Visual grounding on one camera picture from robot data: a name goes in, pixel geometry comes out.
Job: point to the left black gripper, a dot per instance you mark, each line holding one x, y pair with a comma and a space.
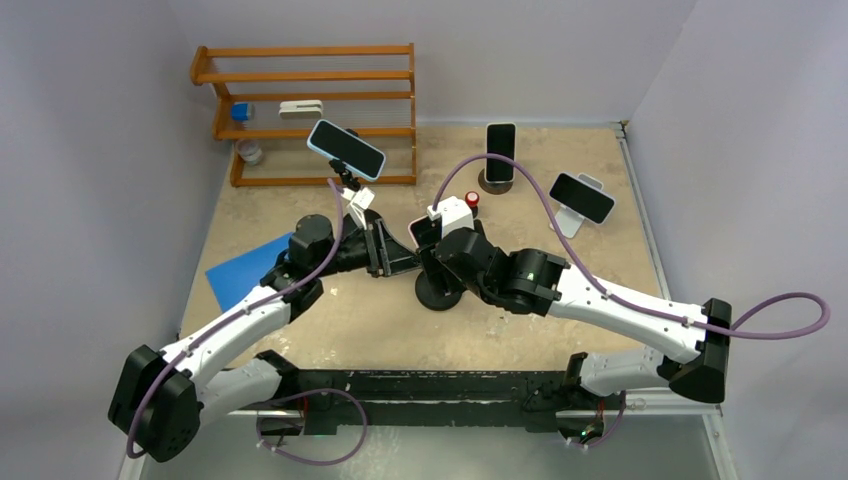
381, 249

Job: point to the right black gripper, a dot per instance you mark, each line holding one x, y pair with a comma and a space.
433, 269

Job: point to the black round-base phone stand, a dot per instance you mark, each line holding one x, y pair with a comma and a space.
432, 304

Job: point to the pink case phone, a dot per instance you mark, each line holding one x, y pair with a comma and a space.
425, 232

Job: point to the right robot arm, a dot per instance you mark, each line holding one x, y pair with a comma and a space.
683, 345

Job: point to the blue case phone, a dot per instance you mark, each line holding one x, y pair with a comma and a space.
336, 143

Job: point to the dark round phone stand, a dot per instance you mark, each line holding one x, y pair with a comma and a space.
496, 188

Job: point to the black tall phone stand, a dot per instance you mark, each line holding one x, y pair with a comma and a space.
348, 178

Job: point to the white folding phone stand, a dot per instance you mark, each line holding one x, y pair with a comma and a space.
569, 221

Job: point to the white case upright phone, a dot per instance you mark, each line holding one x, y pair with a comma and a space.
500, 140

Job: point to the black phone on white stand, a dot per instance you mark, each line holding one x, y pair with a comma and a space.
586, 200

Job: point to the red capped small bottle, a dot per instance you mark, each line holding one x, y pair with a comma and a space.
472, 199

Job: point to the blue flat sheet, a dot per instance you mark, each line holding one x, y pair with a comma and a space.
233, 279

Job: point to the white clip object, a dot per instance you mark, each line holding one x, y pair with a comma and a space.
301, 109

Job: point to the wooden shelf rack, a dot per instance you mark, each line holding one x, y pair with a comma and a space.
369, 89

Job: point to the blue white small object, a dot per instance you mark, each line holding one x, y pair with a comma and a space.
242, 112

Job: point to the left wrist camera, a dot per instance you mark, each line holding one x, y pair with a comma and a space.
358, 202

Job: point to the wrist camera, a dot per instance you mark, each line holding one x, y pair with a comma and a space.
358, 202
451, 214

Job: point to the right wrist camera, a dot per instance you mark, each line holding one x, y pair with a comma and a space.
451, 214

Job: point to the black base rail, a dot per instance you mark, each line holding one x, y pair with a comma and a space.
531, 400

